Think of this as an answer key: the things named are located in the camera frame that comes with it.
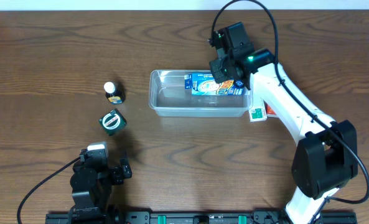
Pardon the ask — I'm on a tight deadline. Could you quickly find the blue white medicine box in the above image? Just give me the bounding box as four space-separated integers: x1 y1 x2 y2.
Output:
184 73 244 96

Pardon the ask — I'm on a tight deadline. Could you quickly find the white Panadol box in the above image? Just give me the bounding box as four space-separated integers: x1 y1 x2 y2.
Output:
248 98 267 122

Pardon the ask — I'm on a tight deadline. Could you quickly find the clear plastic container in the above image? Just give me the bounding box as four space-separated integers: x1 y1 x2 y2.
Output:
149 70 253 117

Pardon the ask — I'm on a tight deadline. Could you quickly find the red white medicine box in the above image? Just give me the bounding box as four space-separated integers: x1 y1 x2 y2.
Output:
266 105 278 118

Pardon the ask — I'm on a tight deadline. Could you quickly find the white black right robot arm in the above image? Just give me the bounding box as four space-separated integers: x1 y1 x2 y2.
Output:
209 22 360 223

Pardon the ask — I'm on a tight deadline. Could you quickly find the green Zam-Buk box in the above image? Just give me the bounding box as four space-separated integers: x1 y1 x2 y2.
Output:
98 109 127 136

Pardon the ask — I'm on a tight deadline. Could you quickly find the dark Woods syrup bottle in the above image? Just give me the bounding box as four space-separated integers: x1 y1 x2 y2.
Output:
103 82 125 105

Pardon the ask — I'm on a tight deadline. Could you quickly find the black mounting rail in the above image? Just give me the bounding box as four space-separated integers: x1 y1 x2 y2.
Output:
45 210 358 224

